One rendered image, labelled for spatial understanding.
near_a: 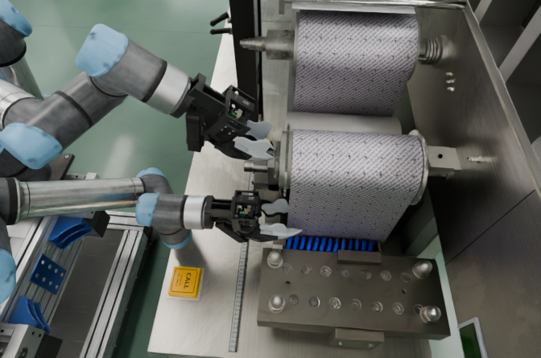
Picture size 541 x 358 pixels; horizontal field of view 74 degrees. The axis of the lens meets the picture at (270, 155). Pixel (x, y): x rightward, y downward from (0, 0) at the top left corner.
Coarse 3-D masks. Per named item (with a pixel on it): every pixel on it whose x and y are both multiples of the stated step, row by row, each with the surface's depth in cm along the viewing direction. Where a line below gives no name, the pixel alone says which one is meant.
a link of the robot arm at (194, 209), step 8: (192, 200) 79; (200, 200) 79; (184, 208) 78; (192, 208) 78; (200, 208) 78; (184, 216) 77; (192, 216) 77; (200, 216) 77; (184, 224) 78; (192, 224) 78; (200, 224) 78
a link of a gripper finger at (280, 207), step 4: (276, 200) 80; (280, 200) 80; (284, 200) 80; (264, 204) 81; (268, 204) 81; (272, 204) 81; (276, 204) 81; (280, 204) 81; (284, 204) 81; (264, 208) 82; (268, 208) 82; (272, 208) 82; (276, 208) 82; (280, 208) 82; (284, 208) 82; (264, 212) 83; (268, 212) 82; (272, 212) 82; (276, 212) 82; (280, 212) 82; (284, 212) 82; (268, 216) 83; (272, 216) 83
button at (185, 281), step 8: (176, 272) 92; (184, 272) 92; (192, 272) 92; (200, 272) 93; (176, 280) 91; (184, 280) 91; (192, 280) 91; (176, 288) 89; (184, 288) 89; (192, 288) 89; (176, 296) 90; (184, 296) 90; (192, 296) 89
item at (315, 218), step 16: (288, 208) 76; (304, 208) 75; (320, 208) 75; (336, 208) 74; (352, 208) 74; (368, 208) 73; (384, 208) 73; (400, 208) 72; (288, 224) 82; (304, 224) 82; (320, 224) 81; (336, 224) 81; (352, 224) 80; (368, 224) 79; (384, 224) 79; (368, 240) 86; (384, 240) 85
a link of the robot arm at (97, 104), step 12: (84, 72) 59; (72, 84) 57; (84, 84) 57; (72, 96) 56; (84, 96) 57; (96, 96) 58; (108, 96) 58; (120, 96) 58; (84, 108) 57; (96, 108) 58; (108, 108) 60; (96, 120) 59
